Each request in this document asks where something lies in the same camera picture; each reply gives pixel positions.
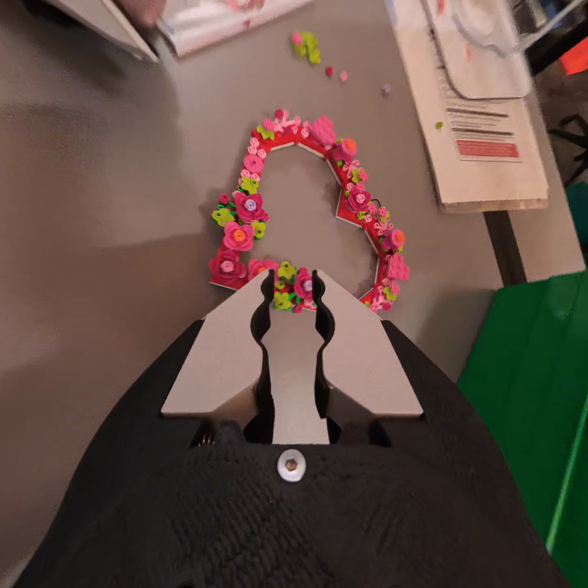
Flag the orange red block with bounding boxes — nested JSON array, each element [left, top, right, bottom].
[[561, 45, 588, 77]]

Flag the clear plastic bag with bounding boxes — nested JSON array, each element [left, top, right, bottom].
[[422, 0, 534, 100]]

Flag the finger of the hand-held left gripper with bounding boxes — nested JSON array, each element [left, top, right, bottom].
[[46, 0, 160, 63]]

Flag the lime and pink lego cluster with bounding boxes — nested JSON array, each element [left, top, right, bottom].
[[290, 30, 322, 66]]

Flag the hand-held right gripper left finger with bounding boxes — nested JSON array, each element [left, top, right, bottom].
[[160, 269, 276, 444]]

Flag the red lego heart flower wreath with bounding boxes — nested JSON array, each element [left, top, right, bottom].
[[208, 108, 411, 314]]

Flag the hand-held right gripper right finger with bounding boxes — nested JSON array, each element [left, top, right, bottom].
[[312, 269, 424, 444]]

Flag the green box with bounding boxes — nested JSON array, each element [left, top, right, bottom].
[[457, 271, 588, 588]]

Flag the glossy white instruction booklet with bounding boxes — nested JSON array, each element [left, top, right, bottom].
[[157, 0, 319, 58]]

